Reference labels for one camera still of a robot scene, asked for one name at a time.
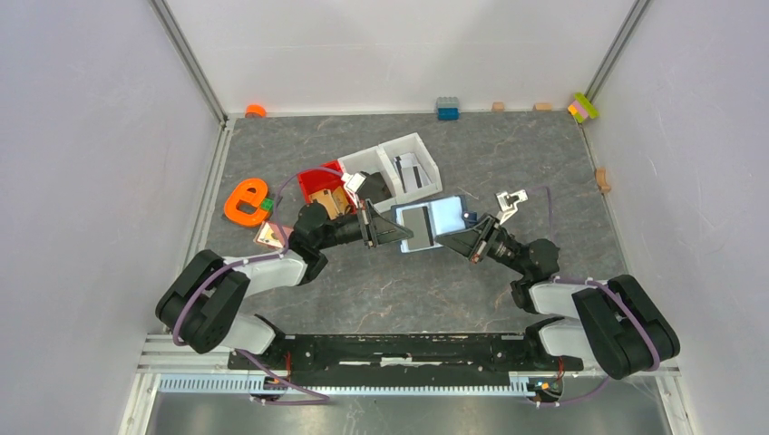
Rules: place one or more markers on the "tan object in red bin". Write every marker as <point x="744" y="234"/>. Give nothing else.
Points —
<point x="335" y="201"/>

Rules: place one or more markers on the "blue grey toy brick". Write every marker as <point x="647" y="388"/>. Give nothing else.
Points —
<point x="447" y="108"/>

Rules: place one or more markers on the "orange letter-shaped toy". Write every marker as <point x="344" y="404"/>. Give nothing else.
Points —
<point x="244" y="205"/>

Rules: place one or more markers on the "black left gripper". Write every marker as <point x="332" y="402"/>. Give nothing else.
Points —
<point x="381" y="230"/>

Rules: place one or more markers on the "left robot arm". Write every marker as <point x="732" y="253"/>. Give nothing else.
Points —
<point x="202" y="306"/>

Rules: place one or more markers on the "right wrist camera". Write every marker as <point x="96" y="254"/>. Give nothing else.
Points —
<point x="508" y="204"/>

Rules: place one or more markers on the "black wallets in bin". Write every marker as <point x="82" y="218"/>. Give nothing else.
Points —
<point x="375" y="189"/>

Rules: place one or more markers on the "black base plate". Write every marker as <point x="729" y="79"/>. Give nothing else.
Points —
<point x="504" y="352"/>

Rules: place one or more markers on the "white bin with cards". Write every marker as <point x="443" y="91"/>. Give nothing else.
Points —
<point x="414" y="143"/>

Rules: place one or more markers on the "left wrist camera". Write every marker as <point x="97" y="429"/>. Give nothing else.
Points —
<point x="352" y="183"/>

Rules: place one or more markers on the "red bin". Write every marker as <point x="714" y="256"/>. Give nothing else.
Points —
<point x="315" y="180"/>

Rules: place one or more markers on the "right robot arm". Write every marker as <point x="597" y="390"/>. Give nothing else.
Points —
<point x="613" y="323"/>

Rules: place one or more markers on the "curved wooden block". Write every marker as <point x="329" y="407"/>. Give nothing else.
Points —
<point x="601" y="179"/>

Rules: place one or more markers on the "blue card holder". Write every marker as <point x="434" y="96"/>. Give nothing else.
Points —
<point x="447" y="215"/>

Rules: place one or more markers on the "orange round toy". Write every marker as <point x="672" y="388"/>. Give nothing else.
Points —
<point x="255" y="111"/>

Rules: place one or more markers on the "multicolour brick stack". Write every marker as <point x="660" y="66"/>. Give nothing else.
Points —
<point x="581" y="108"/>

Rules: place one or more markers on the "grey VIP card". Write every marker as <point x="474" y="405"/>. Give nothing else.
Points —
<point x="419" y="221"/>

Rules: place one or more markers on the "white cards in bin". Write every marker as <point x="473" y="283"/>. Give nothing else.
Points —
<point x="411" y="172"/>

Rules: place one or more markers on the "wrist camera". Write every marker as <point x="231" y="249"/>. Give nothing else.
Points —
<point x="508" y="204"/>
<point x="352" y="183"/>

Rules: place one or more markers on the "white bin with wallets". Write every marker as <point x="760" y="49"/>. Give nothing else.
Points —
<point x="371" y="160"/>

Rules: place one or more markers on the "pink white small box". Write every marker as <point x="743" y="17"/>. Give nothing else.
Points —
<point x="271" y="234"/>

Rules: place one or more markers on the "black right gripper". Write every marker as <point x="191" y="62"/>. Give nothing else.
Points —
<point x="474" y="242"/>

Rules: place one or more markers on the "green toy block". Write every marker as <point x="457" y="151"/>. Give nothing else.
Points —
<point x="267" y="204"/>

